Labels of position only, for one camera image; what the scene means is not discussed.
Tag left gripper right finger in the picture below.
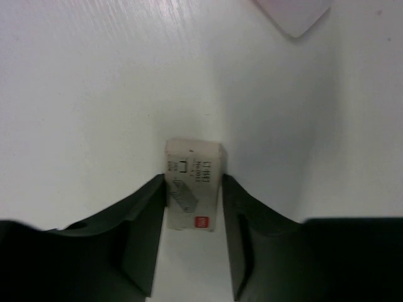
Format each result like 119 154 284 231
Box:
222 175 304 299

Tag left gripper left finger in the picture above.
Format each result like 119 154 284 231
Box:
59 174 166 298

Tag lilac glue stick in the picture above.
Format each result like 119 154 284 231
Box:
254 0 331 38

